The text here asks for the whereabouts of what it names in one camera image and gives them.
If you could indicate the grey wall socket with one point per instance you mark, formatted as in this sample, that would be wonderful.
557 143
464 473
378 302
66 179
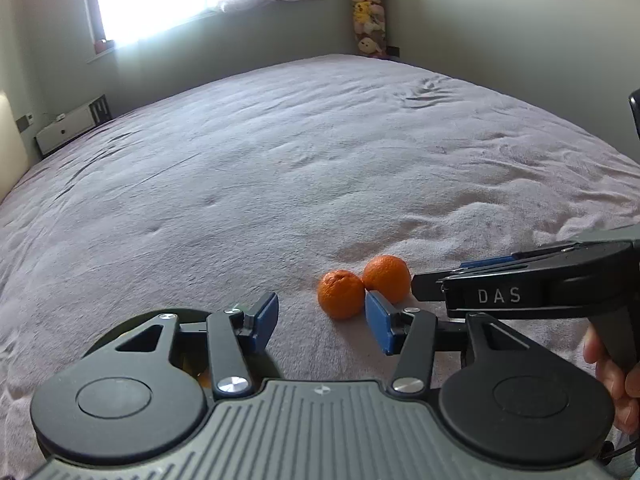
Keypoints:
25 122

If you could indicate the lilac bed blanket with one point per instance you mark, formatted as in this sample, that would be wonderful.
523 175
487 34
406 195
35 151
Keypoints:
250 160

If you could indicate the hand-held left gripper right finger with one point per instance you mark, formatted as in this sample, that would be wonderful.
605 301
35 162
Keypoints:
380 322

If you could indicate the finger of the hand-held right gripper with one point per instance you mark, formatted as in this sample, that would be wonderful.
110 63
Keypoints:
487 262
427 285

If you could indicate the black wall socket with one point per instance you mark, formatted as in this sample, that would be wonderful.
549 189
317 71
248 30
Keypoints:
393 51

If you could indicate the white nightstand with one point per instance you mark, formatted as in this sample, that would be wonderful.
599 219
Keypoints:
65 132

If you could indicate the white windowsill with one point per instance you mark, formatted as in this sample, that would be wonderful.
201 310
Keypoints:
200 17

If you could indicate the hanging plush toy organizer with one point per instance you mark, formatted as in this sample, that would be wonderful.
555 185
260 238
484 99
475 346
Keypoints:
367 5

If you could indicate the person's right hand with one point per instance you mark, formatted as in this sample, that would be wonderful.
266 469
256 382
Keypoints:
620 390

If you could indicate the black side rack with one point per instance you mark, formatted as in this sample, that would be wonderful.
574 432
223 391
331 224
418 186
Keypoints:
102 108

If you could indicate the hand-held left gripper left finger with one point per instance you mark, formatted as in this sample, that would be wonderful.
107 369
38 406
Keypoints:
265 317

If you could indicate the orange tangerine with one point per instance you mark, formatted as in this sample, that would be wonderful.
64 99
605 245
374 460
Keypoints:
386 278
341 294

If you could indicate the dark object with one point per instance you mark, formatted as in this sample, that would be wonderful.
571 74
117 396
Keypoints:
635 112

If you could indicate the beige padded headboard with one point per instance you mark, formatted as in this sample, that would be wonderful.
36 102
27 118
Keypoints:
10 145

